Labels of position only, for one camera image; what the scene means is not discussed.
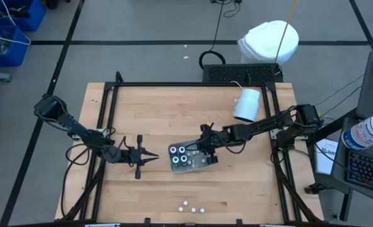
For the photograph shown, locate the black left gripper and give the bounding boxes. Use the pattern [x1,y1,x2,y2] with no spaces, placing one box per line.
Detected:
[120,134,160,180]

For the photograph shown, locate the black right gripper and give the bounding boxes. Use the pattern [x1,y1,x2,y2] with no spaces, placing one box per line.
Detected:
[198,124,229,165]

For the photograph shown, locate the clear plastic tray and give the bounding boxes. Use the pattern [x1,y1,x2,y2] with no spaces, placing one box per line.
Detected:
[168,138,215,174]

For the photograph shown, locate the white cylinder with black opening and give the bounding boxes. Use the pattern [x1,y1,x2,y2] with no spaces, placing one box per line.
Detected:
[232,88,262,124]

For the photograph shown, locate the black vented computer case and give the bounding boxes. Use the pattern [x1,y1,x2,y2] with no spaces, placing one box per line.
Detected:
[202,62,284,84]

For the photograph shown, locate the white lined trash bin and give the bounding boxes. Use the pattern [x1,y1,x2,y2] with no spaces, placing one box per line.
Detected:
[237,20,300,66]

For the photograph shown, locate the white printed paper sheet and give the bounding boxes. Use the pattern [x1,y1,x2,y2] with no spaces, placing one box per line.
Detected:
[314,137,340,175]

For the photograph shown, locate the dark grey desk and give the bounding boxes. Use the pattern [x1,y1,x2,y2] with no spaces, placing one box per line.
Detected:
[312,107,373,221]

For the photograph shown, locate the white wipes canister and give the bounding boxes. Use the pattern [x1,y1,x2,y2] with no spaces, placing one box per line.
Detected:
[341,112,373,151]

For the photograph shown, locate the black backlit keyboard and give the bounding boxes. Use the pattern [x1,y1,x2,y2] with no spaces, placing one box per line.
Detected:
[346,149,373,194]

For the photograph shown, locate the blue plastic storage bin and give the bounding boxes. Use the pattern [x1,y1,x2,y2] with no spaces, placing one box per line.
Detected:
[0,25,31,68]
[0,0,47,33]

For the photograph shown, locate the black looped floor cable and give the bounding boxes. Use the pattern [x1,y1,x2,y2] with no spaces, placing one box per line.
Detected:
[198,0,227,71]

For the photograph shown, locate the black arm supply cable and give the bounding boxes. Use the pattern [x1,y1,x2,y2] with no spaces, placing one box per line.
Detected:
[61,146,91,218]

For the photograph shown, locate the yellow hanging cable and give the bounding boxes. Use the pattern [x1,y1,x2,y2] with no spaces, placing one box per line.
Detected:
[274,0,298,64]

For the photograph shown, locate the black cable bundle with plugs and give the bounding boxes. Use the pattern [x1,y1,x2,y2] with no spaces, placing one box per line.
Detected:
[210,0,243,18]

